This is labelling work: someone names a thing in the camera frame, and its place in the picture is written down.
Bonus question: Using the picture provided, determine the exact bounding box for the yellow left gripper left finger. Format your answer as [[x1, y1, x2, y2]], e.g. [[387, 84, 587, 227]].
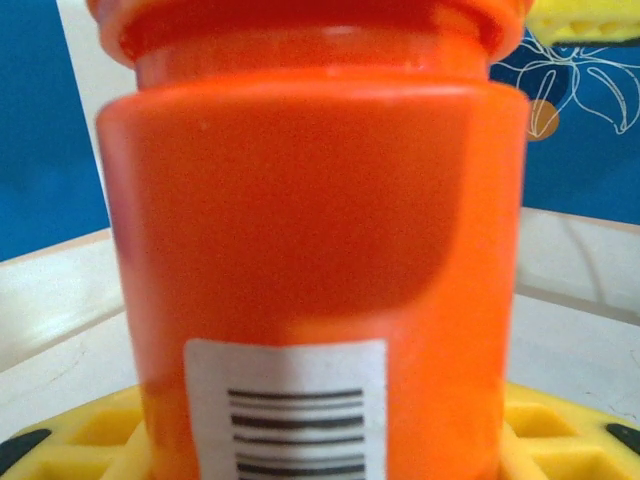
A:
[[0, 383, 151, 480]]

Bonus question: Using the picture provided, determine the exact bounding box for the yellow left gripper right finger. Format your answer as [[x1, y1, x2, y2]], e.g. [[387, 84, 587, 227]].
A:
[[499, 382, 640, 480]]

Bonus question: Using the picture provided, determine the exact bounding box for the orange bottle cap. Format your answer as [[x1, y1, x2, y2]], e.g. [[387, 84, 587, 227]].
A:
[[84, 0, 527, 65]]

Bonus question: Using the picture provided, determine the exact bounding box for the orange pill bottle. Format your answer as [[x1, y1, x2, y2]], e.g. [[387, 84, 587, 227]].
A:
[[94, 27, 531, 480]]

